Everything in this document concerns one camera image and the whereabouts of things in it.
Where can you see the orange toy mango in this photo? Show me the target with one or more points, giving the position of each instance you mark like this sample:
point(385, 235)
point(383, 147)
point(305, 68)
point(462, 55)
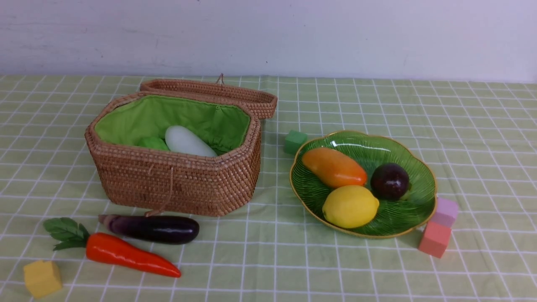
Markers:
point(334, 168)

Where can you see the white toy radish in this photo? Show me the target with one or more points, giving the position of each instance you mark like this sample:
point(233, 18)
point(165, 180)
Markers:
point(182, 140)

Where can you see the yellow toy lemon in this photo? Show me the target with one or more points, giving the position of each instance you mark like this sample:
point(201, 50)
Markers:
point(351, 206)

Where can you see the green toy cucumber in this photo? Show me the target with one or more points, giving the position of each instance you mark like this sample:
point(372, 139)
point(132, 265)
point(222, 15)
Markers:
point(153, 142)

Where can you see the dark purple passion fruit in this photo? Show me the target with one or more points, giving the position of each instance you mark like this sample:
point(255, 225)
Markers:
point(390, 182)

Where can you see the orange toy carrot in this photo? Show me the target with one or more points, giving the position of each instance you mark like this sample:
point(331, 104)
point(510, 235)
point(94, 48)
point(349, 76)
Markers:
point(104, 248)

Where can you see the green foam cube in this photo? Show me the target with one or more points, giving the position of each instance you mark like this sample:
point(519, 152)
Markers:
point(293, 141)

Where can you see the woven wicker basket lid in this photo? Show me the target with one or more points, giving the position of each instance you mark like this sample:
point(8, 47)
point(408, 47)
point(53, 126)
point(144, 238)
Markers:
point(258, 103)

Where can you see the woven wicker basket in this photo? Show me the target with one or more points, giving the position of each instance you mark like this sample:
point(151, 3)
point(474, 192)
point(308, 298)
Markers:
point(161, 180)

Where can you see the purple toy eggplant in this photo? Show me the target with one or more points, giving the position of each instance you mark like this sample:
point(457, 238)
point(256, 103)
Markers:
point(171, 230)

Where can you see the pink foam cube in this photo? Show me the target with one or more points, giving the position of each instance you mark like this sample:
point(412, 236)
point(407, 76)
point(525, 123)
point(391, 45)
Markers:
point(446, 212)

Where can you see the salmon foam cube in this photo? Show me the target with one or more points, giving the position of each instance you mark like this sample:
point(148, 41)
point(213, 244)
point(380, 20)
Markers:
point(435, 239)

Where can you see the green checkered tablecloth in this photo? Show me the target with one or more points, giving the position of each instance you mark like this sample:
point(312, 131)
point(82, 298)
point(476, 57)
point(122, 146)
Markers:
point(478, 138)

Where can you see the yellow foam cube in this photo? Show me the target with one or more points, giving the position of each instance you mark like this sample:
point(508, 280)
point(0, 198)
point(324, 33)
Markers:
point(42, 278)

